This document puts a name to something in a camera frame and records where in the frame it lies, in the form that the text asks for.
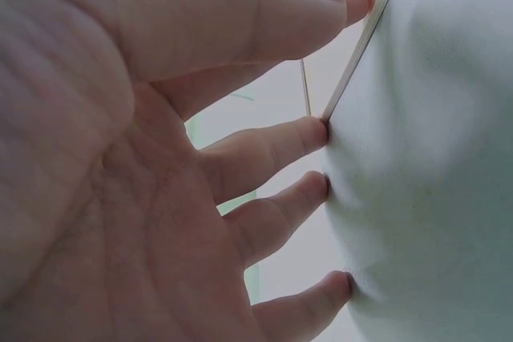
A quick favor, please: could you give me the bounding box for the thin white board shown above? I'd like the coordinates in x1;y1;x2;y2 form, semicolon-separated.
322;0;408;123

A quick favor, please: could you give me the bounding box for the person's left hand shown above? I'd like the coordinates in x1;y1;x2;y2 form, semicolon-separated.
0;0;378;342

